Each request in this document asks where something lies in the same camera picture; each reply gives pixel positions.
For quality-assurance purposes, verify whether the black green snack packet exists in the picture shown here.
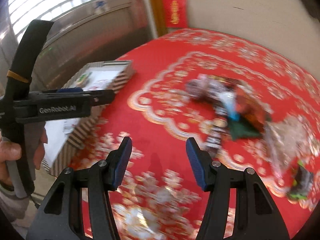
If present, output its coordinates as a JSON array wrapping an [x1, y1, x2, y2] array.
[[287, 159, 314, 201]]

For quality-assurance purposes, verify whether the clear brown snack bag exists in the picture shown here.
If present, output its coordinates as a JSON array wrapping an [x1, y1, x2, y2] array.
[[264, 114, 319, 178]]

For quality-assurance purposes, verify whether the dark green snack packet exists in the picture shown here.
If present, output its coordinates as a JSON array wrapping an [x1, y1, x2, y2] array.
[[228, 119, 262, 141]]

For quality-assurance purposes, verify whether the red orange snack packet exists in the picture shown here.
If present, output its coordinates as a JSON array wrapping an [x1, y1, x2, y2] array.
[[235, 86, 271, 133]]

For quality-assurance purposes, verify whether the blue white snack packet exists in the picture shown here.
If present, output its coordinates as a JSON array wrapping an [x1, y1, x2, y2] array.
[[219, 91, 240, 121]]

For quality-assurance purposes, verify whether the green cookie packet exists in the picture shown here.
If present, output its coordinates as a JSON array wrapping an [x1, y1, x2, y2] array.
[[75, 72, 92, 88]]

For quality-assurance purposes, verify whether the striped white storage box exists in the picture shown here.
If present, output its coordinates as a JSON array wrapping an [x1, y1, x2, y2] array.
[[42, 60, 135, 177]]

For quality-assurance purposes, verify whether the red floral tablecloth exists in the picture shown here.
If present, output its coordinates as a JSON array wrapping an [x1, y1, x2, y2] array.
[[68, 28, 320, 240]]

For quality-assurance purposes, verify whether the metal roller door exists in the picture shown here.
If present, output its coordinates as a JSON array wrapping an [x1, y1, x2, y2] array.
[[1, 0, 152, 90]]

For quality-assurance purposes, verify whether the long dark chocolate bar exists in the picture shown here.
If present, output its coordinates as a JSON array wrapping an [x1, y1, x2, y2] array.
[[204, 104, 228, 158]]

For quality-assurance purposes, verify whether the wooden door frame post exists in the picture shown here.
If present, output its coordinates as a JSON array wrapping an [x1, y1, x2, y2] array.
[[150, 0, 168, 36]]

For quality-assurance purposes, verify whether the red wall poster lower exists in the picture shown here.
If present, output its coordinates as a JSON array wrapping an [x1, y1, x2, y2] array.
[[162, 0, 188, 28]]

